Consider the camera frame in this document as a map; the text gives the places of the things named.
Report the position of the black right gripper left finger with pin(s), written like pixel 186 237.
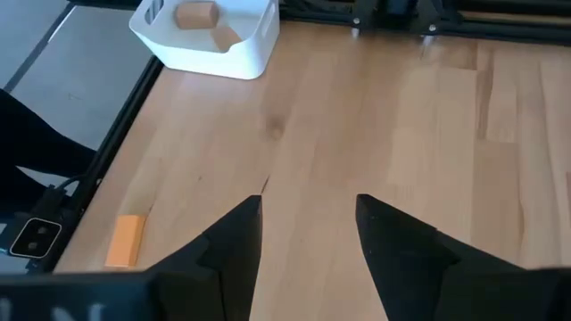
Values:
pixel 223 267

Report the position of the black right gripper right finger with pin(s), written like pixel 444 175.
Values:
pixel 424 276

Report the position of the orange rectangular block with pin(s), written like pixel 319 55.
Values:
pixel 126 241

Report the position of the pinkish tan block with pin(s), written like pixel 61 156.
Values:
pixel 196 15
pixel 226 39

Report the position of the white plastic bin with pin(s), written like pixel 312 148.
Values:
pixel 209 67

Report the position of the black table-level camera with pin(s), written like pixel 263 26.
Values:
pixel 35 237

